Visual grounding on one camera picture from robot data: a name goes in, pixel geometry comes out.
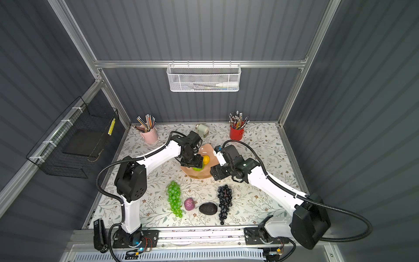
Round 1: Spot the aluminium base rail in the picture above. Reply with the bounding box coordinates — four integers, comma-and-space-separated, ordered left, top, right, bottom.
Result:
70, 224, 331, 253

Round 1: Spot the yellow lemon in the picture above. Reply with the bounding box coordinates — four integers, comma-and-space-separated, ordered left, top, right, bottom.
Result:
203, 155, 211, 165

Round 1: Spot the purple fig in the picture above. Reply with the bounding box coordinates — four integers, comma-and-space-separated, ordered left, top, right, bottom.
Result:
184, 198, 196, 211

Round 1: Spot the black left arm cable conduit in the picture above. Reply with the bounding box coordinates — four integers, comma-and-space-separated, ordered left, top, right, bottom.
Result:
95, 130, 185, 223

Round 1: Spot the black wire wall basket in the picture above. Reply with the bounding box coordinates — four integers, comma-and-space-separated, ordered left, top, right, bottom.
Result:
26, 98, 119, 179

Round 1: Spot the small green tape dispenser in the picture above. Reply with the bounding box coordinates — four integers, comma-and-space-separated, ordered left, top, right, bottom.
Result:
196, 123, 210, 138

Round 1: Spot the green grape bunch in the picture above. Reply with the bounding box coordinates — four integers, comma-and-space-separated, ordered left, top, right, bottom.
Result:
167, 181, 183, 218

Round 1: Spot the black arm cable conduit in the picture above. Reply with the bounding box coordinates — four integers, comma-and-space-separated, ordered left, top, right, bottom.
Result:
95, 130, 185, 223
222, 140, 373, 243

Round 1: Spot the dark avocado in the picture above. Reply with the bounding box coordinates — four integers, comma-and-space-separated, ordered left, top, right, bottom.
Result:
199, 203, 218, 216

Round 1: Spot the pink pencil cup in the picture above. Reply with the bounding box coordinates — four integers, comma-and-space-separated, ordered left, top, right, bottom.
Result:
140, 128, 158, 145

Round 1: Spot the dark purple grape bunch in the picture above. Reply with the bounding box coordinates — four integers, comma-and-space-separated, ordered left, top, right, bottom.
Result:
217, 184, 232, 226

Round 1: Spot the floral table mat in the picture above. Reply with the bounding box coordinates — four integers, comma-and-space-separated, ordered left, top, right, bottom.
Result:
82, 122, 308, 229

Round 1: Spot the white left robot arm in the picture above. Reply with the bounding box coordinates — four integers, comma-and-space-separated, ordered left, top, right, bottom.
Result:
114, 131, 204, 247

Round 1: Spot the red pencil cup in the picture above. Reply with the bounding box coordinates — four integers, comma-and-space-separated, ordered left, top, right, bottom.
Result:
230, 127, 244, 141

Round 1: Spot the white wire mesh basket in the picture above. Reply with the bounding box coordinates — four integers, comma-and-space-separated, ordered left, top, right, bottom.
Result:
167, 64, 242, 92

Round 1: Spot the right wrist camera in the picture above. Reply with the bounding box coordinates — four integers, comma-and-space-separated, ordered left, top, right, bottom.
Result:
214, 145, 227, 166

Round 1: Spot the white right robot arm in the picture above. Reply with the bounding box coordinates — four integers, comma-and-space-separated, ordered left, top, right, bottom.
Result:
210, 145, 331, 250

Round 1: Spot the pink faceted fruit bowl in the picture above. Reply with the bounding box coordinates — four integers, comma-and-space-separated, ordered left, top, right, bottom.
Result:
181, 144, 219, 180

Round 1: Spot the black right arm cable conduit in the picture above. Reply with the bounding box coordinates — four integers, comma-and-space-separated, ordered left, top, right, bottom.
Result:
222, 140, 373, 243

